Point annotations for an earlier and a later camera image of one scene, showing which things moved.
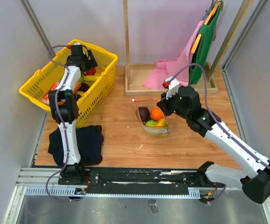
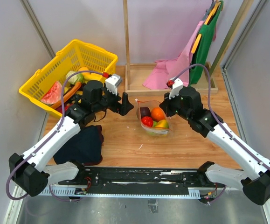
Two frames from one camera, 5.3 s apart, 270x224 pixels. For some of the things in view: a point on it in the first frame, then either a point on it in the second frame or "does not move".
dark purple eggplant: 144,113 does not move
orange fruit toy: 161,122 does not move
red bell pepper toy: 91,72 → 147,121
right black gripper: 163,104 does not move
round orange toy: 156,114 does not move
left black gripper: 91,63 → 122,108
